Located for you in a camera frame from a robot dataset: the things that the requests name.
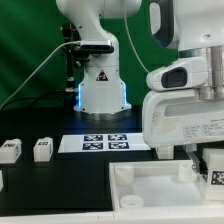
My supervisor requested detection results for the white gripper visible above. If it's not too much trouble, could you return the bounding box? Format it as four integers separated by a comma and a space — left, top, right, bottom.
142, 89, 224, 174

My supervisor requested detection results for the white square tabletop tray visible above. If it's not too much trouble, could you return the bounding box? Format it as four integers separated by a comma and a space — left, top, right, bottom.
109, 160, 224, 210

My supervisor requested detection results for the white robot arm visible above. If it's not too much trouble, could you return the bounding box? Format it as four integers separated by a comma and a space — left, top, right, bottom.
56, 0, 224, 152

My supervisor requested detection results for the white sheet with markers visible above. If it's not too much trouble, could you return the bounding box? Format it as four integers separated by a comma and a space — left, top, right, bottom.
58, 133, 150, 153

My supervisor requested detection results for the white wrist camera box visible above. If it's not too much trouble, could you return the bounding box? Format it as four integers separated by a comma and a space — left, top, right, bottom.
146, 56, 208, 92

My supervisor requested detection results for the white cable right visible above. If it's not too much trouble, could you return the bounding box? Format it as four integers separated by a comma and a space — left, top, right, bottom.
123, 0, 150, 74

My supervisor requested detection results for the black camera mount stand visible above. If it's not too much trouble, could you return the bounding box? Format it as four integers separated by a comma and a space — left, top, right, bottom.
61, 23, 90, 108

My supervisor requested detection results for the black cable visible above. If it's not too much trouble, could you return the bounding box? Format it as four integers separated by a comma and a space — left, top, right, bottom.
0, 88, 75, 113

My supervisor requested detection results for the grey cable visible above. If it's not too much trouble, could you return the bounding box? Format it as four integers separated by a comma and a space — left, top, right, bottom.
0, 40, 83, 111

